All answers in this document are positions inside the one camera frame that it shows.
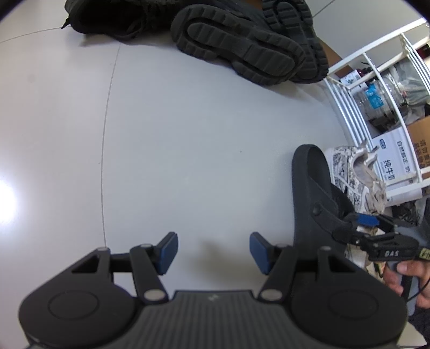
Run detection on person's right hand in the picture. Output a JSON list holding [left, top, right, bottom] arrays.
[[385, 260, 430, 307]]

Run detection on black chunky clog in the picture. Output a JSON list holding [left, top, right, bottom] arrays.
[[259, 0, 330, 83], [170, 5, 307, 85]]

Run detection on black lace-up sneaker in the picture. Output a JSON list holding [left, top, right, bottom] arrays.
[[62, 0, 189, 42]]

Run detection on brown cardboard box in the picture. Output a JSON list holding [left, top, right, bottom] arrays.
[[405, 116, 430, 182]]

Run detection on comic print sneaker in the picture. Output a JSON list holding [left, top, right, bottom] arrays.
[[324, 140, 390, 269]]

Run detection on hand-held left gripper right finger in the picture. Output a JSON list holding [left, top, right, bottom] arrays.
[[250, 232, 357, 304]]

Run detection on brown spray bottle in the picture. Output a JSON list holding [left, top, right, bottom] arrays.
[[340, 69, 363, 88]]

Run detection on white shoe rack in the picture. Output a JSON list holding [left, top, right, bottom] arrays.
[[324, 18, 430, 206]]

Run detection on white milk carton box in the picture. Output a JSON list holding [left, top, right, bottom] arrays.
[[370, 129, 424, 206]]

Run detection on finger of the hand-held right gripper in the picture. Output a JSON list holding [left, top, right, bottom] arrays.
[[344, 212, 399, 234], [331, 226, 370, 250]]

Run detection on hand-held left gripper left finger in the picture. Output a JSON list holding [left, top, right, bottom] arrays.
[[72, 232, 178, 304]]

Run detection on clear water bottle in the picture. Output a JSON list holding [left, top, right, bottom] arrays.
[[353, 72, 409, 133]]

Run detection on black fabric mule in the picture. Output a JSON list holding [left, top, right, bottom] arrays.
[[292, 144, 358, 259]]

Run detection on clear plastic bag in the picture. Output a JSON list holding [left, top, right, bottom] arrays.
[[391, 62, 430, 110]]

